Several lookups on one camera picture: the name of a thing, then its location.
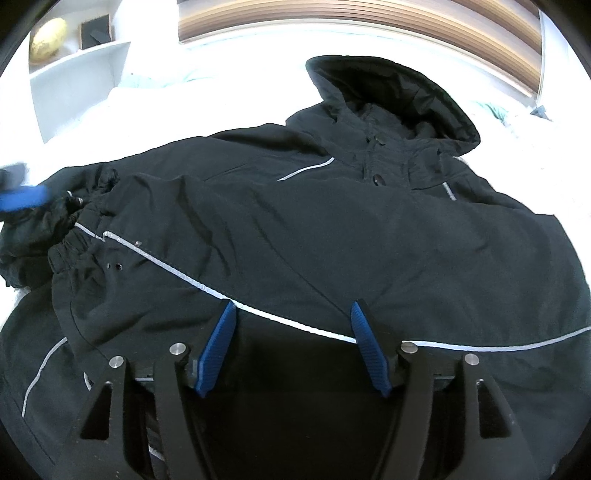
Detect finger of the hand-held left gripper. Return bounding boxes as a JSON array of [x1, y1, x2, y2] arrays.
[[0, 161, 51, 216]]

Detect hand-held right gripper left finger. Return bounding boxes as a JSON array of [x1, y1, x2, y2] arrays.
[[59, 300, 239, 480]]

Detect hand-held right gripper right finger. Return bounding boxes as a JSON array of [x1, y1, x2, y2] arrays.
[[349, 299, 533, 480]]

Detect black hooded jacket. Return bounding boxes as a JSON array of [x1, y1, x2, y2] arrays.
[[0, 55, 591, 480]]

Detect white shelf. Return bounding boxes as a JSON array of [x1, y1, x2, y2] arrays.
[[28, 39, 133, 145]]

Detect yellow ball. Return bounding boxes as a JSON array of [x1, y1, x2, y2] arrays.
[[28, 17, 70, 64]]

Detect wooden slatted headboard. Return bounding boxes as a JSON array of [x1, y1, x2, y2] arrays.
[[178, 0, 544, 97]]

